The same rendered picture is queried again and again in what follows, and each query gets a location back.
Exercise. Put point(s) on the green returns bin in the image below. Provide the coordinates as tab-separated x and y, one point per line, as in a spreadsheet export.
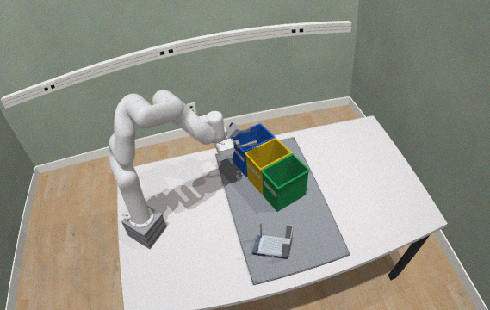
280	173

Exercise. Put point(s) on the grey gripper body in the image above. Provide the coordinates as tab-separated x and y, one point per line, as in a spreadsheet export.
224	148

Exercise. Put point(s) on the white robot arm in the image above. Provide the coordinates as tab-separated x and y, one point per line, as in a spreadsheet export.
166	108

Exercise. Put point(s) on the blue bin with label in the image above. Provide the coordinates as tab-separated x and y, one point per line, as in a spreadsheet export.
258	133

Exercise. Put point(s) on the yellow recycle bin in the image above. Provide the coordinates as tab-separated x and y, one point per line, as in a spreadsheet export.
263	156

